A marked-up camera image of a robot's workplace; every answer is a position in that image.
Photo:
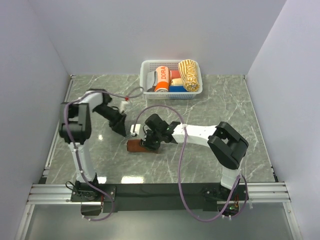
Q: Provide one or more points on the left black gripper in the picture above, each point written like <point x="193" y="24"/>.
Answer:
<point x="118" y="123"/>

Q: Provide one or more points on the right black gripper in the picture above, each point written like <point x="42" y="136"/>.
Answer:
<point x="147" y="142"/>

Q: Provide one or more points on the brown towel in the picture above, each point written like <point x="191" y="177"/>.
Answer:
<point x="134" y="146"/>

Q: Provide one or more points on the yellow striped Doraemon towel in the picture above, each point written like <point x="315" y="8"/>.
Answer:
<point x="188" y="70"/>

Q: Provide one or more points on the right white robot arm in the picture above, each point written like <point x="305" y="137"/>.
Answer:
<point x="228" y="146"/>

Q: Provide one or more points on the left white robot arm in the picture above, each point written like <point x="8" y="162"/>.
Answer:
<point x="75" y="128"/>

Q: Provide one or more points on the blue rolled towel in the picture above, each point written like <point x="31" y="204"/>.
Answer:
<point x="177" y="89"/>

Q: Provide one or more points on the cream rolled towel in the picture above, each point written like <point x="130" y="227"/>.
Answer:
<point x="176" y="82"/>

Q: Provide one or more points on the grey rolled towel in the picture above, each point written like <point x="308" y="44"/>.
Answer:
<point x="151" y="81"/>

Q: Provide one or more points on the orange white rolled towel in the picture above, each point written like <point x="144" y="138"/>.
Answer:
<point x="164" y="79"/>

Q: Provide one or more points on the red rolled towel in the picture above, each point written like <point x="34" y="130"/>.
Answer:
<point x="175" y="74"/>

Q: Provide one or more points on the white plastic basket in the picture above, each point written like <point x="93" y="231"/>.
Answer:
<point x="171" y="79"/>

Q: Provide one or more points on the black base beam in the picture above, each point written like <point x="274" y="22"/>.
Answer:
<point x="157" y="196"/>

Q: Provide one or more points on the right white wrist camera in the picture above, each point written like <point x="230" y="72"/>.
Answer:
<point x="136" y="130"/>

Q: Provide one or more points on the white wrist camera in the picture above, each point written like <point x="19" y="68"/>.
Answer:
<point x="136" y="130"/>
<point x="124" y="104"/>

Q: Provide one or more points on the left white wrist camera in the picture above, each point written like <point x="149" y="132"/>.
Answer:
<point x="124" y="104"/>

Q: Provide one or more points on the aluminium rail frame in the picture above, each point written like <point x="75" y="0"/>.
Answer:
<point x="227" y="98"/>

